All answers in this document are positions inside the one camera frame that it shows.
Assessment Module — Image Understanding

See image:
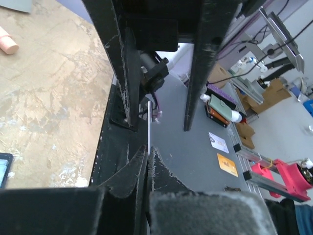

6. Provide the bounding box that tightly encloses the blue leather card holder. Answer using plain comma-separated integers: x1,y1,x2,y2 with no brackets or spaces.
0,153,13,188

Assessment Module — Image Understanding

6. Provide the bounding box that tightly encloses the white card on floor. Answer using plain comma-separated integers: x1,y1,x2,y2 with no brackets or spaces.
208,132,229,153

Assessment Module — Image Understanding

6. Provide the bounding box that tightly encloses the green wallet stack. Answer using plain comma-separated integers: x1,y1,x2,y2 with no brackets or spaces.
201,94,241,128

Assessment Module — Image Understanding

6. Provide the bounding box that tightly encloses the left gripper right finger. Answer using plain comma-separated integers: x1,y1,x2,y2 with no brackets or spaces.
148,147,276,235

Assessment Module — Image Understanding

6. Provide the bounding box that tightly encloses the orange card on floor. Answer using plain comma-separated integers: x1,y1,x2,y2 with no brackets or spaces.
217,153,238,177

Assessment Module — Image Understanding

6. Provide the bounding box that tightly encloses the base right purple cable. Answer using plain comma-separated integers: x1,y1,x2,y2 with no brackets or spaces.
139,93,164,124

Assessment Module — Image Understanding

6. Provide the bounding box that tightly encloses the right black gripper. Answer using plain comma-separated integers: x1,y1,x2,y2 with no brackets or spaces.
83,0,240,132

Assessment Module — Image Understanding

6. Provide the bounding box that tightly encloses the pink clamp fixture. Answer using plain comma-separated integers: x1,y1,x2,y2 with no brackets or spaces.
244,158,313,203

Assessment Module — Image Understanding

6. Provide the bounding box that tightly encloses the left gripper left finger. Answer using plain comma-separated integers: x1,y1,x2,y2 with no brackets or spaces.
0,146,148,235

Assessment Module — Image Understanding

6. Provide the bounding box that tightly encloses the silver VIP credit card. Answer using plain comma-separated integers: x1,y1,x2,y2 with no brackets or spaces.
147,101,152,155

